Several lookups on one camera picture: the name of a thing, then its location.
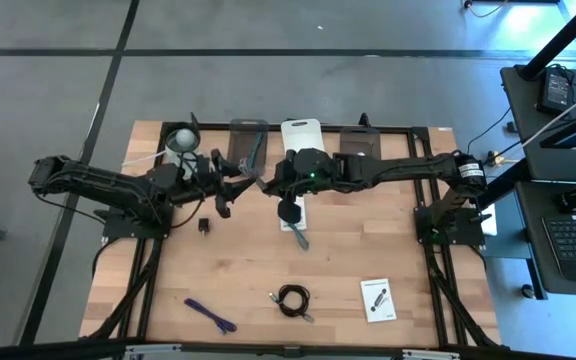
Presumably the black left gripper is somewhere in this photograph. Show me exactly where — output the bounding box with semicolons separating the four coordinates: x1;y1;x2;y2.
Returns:
167;148;258;220

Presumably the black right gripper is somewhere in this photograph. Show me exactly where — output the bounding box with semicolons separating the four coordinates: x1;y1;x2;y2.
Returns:
260;147;342;225

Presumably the white printed card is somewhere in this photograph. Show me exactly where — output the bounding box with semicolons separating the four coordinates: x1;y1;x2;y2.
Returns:
279;195;309;233

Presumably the teal marker pen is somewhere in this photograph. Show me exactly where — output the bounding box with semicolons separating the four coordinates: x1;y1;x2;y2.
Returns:
246;130;265;174

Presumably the purple cable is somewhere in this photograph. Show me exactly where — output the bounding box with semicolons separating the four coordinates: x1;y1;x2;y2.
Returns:
183;297;238;335

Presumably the white booklet with black print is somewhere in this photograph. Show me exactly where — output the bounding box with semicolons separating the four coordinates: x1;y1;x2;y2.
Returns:
359;277;398;324

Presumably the grey translucent plastic bin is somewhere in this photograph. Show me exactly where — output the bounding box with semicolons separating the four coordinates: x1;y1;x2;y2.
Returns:
227;118;270;179

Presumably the white plastic bin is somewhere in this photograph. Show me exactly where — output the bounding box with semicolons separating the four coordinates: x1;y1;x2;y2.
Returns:
280;118;327;154

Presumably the dark brown plastic bin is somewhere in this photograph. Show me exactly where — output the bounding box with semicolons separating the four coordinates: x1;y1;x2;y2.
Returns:
338;125;383;159

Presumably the white cylinder with ball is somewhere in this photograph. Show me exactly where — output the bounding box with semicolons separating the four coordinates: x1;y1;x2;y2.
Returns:
163;122;204;177

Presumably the white paper sheet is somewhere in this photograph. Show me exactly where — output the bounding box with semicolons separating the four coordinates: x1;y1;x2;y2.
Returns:
478;215;499;237

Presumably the floor power strip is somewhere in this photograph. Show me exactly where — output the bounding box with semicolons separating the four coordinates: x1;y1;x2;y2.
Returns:
485;149;507;169

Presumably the black side desk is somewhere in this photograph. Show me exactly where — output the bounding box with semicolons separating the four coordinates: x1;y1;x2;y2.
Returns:
499;63;576;300

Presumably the thin white rod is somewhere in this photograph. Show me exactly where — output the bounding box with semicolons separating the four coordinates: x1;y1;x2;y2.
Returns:
520;81;576;150

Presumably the black power adapter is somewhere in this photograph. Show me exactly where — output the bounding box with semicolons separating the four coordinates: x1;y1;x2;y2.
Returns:
536;66;575;116

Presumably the black monitor screen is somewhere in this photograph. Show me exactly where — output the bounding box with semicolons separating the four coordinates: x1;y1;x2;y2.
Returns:
539;106;576;151

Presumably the black diagonal pole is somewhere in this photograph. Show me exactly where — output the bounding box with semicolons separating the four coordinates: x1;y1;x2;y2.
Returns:
519;0;576;81

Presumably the black metal table frame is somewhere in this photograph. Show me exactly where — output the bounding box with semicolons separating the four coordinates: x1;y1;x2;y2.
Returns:
80;112;504;351

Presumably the thin white cord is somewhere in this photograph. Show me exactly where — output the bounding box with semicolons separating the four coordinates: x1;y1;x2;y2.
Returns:
121;149;169;168

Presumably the black coiled cable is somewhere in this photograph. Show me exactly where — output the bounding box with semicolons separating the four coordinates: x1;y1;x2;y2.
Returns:
270;283;315;323

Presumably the silver beam bracket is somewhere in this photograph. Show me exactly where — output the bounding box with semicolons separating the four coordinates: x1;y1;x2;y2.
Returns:
123;343;183;360
401;348;462;360

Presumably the black overhead mount beam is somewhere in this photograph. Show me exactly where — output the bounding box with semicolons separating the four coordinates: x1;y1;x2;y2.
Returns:
0;338;576;360

